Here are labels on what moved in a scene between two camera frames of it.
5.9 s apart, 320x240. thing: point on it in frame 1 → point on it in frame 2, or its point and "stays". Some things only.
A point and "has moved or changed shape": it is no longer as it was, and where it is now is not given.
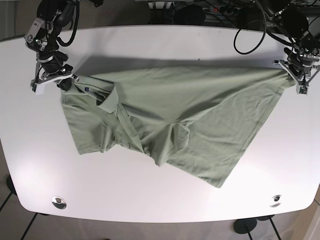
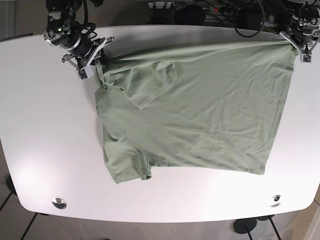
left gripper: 51,64 → 85,47
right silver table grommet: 275,201 stays
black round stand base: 244,225 stays
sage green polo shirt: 205,121 has moved or changed shape
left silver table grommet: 59,202 stays
